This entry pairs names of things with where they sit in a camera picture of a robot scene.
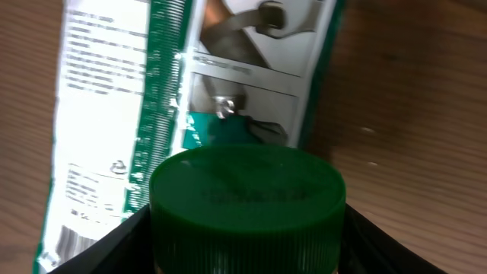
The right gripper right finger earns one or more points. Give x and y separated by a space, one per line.
366 249

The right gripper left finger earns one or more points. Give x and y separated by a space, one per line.
125 250

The green lid glass jar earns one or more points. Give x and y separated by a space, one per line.
246 209

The green 3M gloves package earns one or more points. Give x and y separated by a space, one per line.
140 81

